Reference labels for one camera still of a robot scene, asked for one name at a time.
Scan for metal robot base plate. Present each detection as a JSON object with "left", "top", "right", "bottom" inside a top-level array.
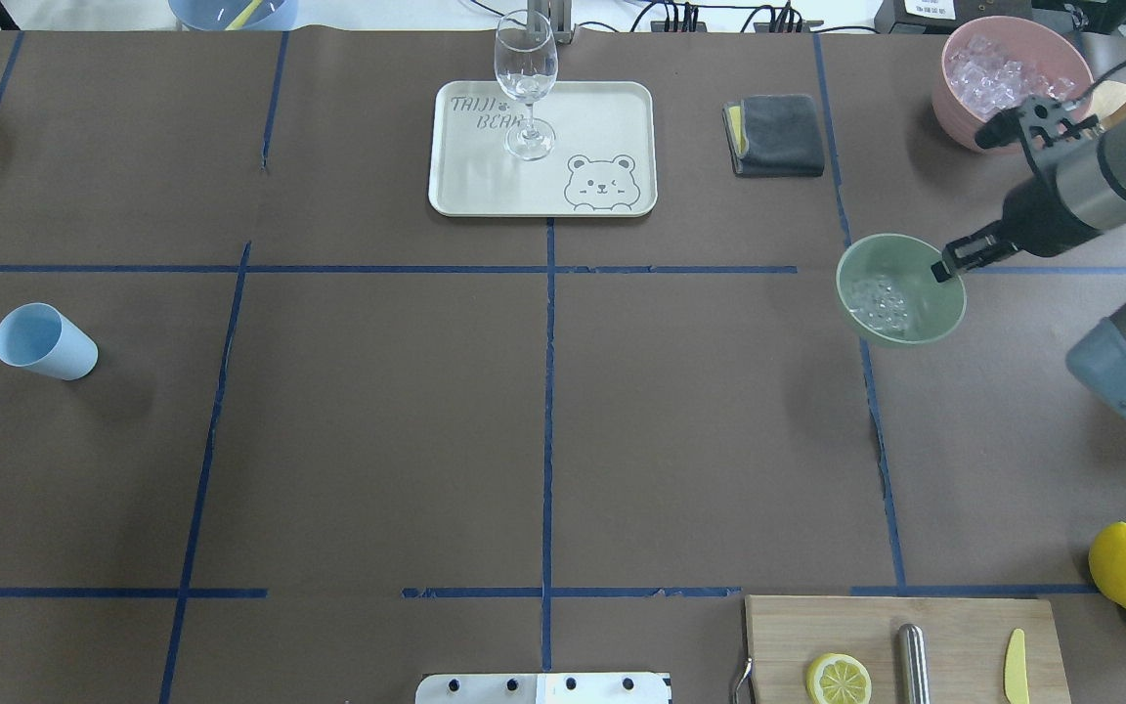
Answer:
[{"left": 414, "top": 672, "right": 673, "bottom": 703}]

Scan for yellow plastic knife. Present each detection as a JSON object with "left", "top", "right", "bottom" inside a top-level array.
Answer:
[{"left": 1004, "top": 629, "right": 1029, "bottom": 704}]

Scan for black power strip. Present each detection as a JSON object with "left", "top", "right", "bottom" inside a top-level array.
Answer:
[{"left": 631, "top": 1, "right": 825, "bottom": 34}]

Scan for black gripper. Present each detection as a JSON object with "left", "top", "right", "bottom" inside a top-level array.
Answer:
[{"left": 931, "top": 180, "right": 1101, "bottom": 284}]

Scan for clear wine glass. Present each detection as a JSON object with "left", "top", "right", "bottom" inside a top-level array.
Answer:
[{"left": 495, "top": 9, "right": 558, "bottom": 161}]

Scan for wooden cutting board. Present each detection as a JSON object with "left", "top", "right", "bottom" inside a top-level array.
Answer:
[{"left": 745, "top": 595, "right": 1071, "bottom": 703}]

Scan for aluminium frame post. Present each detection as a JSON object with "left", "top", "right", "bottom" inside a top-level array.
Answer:
[{"left": 526, "top": 0, "right": 575, "bottom": 45}]

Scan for blue bowl with fork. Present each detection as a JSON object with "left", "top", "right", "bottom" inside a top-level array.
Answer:
[{"left": 168, "top": 1, "right": 300, "bottom": 32}]

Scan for green bowl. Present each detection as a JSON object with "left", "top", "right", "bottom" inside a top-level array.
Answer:
[{"left": 833, "top": 233, "right": 967, "bottom": 347}]

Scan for pink bowl with ice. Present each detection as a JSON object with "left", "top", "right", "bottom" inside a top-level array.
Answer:
[{"left": 932, "top": 15, "right": 1094, "bottom": 152}]

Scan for light blue plastic cup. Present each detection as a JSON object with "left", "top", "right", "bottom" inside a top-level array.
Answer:
[{"left": 0, "top": 302, "right": 99, "bottom": 380}]

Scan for grey folded cloth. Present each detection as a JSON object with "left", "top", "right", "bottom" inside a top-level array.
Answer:
[{"left": 722, "top": 93, "right": 825, "bottom": 178}]

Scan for cream bear tray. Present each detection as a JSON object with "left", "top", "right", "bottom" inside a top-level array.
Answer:
[{"left": 428, "top": 80, "right": 660, "bottom": 217}]

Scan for lemon half slice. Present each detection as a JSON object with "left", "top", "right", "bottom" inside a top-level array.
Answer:
[{"left": 804, "top": 652, "right": 873, "bottom": 704}]

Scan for steel knife handle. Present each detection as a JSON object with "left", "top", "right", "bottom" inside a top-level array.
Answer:
[{"left": 897, "top": 623, "right": 932, "bottom": 704}]

